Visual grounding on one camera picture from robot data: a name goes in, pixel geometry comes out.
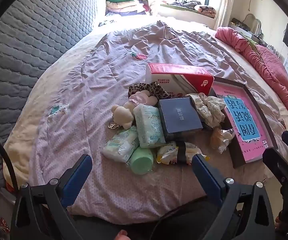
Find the grey cardboard tray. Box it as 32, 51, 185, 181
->
208, 76, 279, 169

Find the beige bed sheet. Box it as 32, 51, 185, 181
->
3, 15, 288, 183

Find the person's leg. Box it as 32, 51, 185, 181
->
70, 200, 224, 240

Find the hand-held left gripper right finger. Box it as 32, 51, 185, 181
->
192, 154, 276, 240

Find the dark blue box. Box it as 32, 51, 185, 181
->
158, 97, 204, 142

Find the thin black cable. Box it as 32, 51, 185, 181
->
155, 205, 209, 240

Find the purple printed quilt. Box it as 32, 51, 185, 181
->
3, 20, 288, 225

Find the white floral scrunchie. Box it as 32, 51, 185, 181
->
186, 93, 226, 128

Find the black white patterned pillow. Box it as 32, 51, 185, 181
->
99, 17, 119, 27

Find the red white tissue box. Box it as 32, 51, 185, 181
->
145, 63, 214, 98

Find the orange snack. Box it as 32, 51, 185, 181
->
210, 127, 236, 154

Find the green white tissue pack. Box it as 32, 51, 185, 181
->
103, 126, 139, 163
133, 104, 166, 148

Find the stack of folded bedding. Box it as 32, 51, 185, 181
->
106, 0, 151, 17

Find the cream plush keychain toy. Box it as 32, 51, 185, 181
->
108, 100, 136, 131

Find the leopard print scrunchie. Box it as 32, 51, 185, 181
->
128, 82, 171, 100

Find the yellow white snack packet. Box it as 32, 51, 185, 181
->
156, 141, 211, 165

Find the grey quilted headboard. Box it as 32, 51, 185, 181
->
0, 0, 107, 188

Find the thick black cable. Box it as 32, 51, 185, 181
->
0, 127, 18, 190

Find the cluttered dresser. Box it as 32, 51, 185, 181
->
229, 17, 284, 55

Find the green cloth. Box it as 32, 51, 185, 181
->
244, 36, 259, 53

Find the pile of clothes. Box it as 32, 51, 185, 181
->
170, 0, 217, 18

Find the pink quilt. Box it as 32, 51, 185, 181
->
215, 27, 288, 135

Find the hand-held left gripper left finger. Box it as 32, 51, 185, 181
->
10, 154, 93, 240

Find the green bottle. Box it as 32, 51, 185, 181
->
128, 147, 154, 175

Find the vanity mirror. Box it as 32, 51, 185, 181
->
243, 14, 262, 37

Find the cream curtain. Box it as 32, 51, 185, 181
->
215, 0, 236, 29

